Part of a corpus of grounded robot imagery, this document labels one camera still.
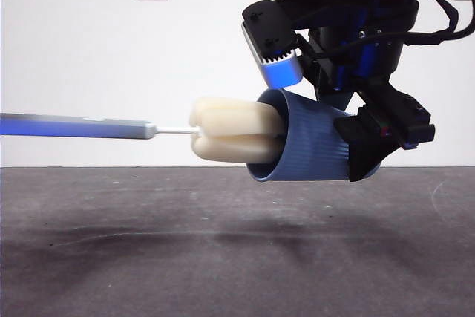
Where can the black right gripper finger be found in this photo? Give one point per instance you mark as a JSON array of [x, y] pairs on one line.
[[365, 146]]

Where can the blue ribbed plastic cup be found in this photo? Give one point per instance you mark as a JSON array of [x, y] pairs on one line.
[[311, 146]]

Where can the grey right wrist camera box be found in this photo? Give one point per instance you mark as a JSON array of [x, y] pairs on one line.
[[282, 72]]

